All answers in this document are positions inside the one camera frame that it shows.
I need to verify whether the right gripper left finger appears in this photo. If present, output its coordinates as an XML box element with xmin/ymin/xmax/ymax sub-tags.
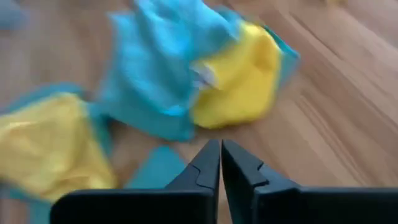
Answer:
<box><xmin>49</xmin><ymin>139</ymin><xmax>221</xmax><ymax>224</ymax></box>

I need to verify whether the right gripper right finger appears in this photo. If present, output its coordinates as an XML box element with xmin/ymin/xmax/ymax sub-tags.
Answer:
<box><xmin>220</xmin><ymin>139</ymin><xmax>398</xmax><ymax>224</ymax></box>

